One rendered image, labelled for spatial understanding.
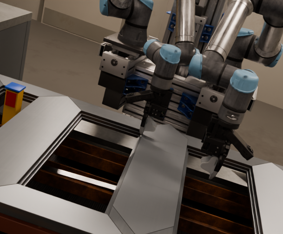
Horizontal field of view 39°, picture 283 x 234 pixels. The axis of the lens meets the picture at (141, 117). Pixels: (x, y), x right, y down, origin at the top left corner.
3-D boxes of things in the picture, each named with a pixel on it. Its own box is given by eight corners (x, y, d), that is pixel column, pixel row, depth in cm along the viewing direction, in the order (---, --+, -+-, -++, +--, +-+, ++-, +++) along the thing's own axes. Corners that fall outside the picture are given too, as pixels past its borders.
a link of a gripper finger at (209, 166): (195, 173, 129) (205, 150, 125) (213, 179, 129) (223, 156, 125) (195, 178, 126) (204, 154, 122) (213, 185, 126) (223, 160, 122)
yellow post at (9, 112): (11, 136, 160) (18, 93, 152) (0, 133, 160) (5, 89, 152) (17, 131, 164) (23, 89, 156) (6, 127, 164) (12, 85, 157)
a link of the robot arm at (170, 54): (175, 44, 146) (186, 52, 139) (167, 71, 150) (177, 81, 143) (157, 41, 142) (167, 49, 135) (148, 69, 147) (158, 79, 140)
